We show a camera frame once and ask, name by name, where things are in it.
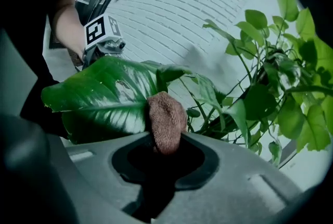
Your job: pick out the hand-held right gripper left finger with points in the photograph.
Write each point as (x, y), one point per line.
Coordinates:
(91, 165)

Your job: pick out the person's left forearm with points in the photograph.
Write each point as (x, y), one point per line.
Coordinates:
(67, 27)

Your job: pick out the green potted plant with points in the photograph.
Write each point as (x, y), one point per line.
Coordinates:
(104, 92)

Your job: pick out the person's black clothing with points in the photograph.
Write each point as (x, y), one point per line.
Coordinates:
(36, 103)

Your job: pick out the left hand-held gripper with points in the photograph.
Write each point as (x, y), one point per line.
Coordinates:
(101, 32)

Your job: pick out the brown cloth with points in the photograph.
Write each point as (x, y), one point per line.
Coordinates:
(166, 118)

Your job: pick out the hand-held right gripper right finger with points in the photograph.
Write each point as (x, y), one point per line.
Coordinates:
(234, 191)

